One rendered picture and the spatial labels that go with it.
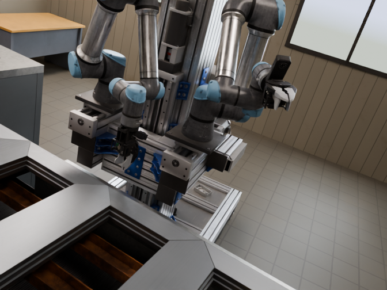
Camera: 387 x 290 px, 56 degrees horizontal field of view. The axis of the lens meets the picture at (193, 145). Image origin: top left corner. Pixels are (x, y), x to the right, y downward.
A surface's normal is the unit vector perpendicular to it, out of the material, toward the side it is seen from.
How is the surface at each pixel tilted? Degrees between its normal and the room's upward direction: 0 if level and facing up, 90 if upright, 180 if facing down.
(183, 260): 0
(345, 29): 90
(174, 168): 90
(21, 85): 90
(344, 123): 90
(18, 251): 0
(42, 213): 0
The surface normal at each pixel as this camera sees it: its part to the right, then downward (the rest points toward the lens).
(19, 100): 0.85, 0.40
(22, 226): 0.24, -0.87
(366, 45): -0.38, 0.33
